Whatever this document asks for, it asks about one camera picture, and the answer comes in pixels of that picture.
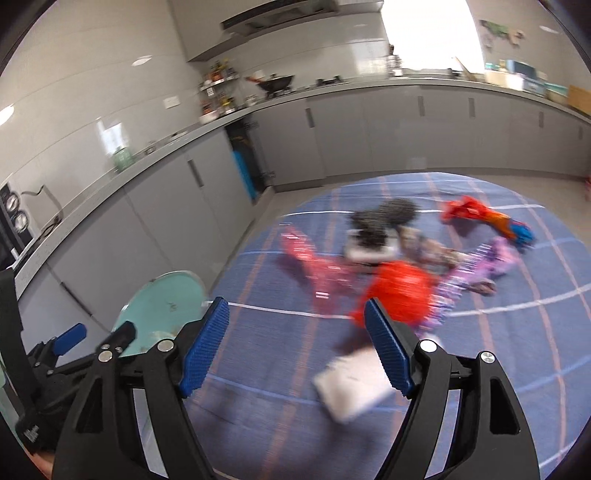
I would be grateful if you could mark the black fuzzy socks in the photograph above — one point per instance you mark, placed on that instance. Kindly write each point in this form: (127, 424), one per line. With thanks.
(392, 210)

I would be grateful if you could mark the wall decoration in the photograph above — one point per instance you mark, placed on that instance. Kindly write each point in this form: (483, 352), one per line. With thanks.
(501, 30)

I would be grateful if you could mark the cardboard box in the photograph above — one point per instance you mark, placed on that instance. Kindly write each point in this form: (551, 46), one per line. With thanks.
(579, 99)

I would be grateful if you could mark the green glass jar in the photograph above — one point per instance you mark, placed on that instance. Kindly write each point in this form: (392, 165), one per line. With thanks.
(123, 160)

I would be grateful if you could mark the white upper cabinet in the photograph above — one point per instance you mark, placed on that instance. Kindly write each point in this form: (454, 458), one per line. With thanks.
(323, 37)

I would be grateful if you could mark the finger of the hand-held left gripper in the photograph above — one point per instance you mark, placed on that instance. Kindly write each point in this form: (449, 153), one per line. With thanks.
(69, 339)
(123, 334)

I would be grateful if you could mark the stack of boxes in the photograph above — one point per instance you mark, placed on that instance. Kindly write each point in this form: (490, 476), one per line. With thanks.
(526, 78)

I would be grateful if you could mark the red transparent wrapper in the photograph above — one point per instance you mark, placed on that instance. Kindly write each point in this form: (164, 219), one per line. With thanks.
(323, 272)

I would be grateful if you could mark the blue cylinder in cabinet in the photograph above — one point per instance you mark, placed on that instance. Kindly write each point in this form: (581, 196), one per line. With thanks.
(242, 175)

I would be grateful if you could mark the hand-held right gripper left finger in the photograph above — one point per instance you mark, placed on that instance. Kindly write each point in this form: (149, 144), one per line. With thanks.
(205, 346)

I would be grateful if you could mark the teal round trash bin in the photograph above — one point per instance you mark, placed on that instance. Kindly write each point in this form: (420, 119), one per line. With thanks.
(161, 304)

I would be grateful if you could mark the white wall outlet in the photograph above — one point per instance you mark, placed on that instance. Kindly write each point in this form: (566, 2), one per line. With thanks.
(172, 102)

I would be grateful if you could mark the black wok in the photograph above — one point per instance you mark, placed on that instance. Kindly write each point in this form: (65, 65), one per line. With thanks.
(277, 83)

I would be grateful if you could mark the grey kitchen countertop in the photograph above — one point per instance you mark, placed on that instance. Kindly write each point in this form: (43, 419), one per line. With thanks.
(138, 159)

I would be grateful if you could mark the person's left forearm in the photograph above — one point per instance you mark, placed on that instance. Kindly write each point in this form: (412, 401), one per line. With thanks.
(41, 464)

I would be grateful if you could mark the range hood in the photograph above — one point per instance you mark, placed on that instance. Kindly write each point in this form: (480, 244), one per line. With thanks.
(277, 18)

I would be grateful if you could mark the orange-red cloth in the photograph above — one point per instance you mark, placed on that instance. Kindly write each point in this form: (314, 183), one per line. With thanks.
(401, 286)

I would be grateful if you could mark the black microwave oven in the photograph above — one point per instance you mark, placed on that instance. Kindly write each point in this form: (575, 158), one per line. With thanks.
(14, 217)

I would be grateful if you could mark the metal spice rack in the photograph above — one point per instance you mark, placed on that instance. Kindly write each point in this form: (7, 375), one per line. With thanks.
(217, 92)

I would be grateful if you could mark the white bowl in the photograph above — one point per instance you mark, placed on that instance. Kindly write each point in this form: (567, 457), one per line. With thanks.
(207, 118)

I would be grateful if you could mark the black stove burner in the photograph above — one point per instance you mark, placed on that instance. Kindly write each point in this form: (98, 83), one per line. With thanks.
(330, 82)

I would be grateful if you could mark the white cloth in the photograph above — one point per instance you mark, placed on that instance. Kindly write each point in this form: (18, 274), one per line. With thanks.
(351, 383)

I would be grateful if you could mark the red orange blue sock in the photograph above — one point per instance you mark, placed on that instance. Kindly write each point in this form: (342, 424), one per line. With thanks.
(466, 207)

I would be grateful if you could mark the blue plaid tablecloth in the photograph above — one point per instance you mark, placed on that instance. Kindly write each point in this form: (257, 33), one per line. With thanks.
(508, 346)

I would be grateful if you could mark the grey base cabinets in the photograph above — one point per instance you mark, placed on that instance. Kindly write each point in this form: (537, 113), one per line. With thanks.
(369, 134)

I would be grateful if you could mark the metal dish rack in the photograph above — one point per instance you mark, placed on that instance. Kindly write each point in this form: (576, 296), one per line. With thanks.
(395, 64)

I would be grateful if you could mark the purple patterned sock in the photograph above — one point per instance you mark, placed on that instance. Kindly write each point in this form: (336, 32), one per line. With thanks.
(489, 263)

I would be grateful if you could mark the white rectangular block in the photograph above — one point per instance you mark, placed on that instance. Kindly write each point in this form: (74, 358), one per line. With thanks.
(369, 254)

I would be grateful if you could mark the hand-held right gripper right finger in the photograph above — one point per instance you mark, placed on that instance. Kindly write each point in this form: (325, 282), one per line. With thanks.
(388, 355)

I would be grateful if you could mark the bright window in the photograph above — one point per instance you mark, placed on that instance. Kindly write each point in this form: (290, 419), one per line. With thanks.
(429, 32)

